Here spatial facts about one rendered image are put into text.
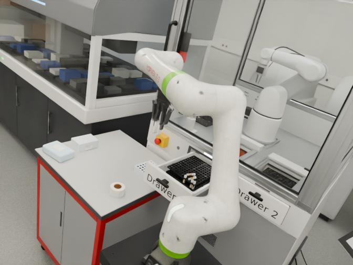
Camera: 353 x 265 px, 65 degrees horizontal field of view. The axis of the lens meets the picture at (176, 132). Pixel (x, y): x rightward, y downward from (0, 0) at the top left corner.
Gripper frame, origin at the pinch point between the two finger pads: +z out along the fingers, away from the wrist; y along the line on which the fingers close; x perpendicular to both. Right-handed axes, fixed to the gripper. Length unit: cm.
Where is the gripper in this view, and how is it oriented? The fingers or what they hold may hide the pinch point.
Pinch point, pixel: (157, 128)
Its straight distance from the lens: 146.8
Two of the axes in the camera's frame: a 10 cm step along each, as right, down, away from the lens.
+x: -6.1, 2.0, -7.6
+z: -2.2, 8.8, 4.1
